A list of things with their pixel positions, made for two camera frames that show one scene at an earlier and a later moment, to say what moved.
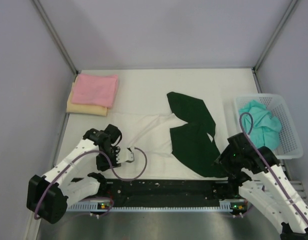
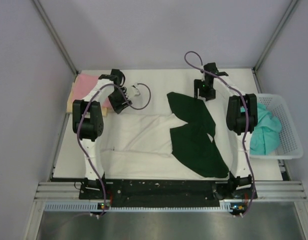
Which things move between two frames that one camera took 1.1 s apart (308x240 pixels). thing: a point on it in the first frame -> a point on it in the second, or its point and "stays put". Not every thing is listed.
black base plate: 166,192 stays put
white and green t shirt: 181,145 stays put
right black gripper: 231,171 -> 197,84
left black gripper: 101,165 -> 117,106
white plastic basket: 290,146 stays put
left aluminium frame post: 54,32 stays put
